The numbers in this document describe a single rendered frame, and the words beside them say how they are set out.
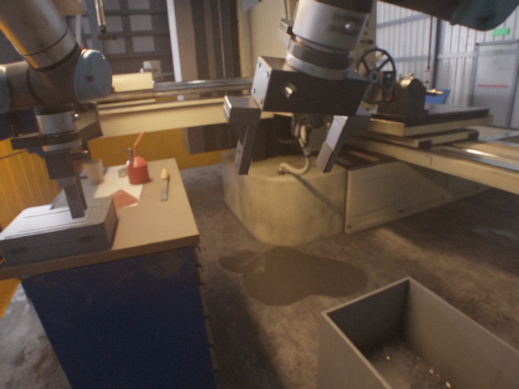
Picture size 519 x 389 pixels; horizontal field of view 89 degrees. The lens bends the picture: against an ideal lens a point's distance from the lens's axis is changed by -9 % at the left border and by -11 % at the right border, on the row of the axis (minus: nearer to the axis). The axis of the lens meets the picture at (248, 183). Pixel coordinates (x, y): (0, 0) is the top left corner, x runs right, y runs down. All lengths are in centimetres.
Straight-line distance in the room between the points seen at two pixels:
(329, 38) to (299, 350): 156
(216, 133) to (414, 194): 200
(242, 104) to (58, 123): 41
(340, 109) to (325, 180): 203
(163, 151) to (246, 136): 396
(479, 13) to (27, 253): 88
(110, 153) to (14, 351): 280
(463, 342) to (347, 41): 111
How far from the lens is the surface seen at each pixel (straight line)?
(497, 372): 125
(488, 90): 1004
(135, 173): 123
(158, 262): 87
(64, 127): 66
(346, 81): 37
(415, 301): 134
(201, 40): 256
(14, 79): 56
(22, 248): 85
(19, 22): 46
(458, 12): 27
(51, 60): 48
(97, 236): 79
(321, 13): 33
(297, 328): 181
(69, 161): 64
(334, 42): 33
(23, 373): 205
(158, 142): 428
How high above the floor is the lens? 131
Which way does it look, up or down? 19 degrees down
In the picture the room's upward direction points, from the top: 4 degrees counter-clockwise
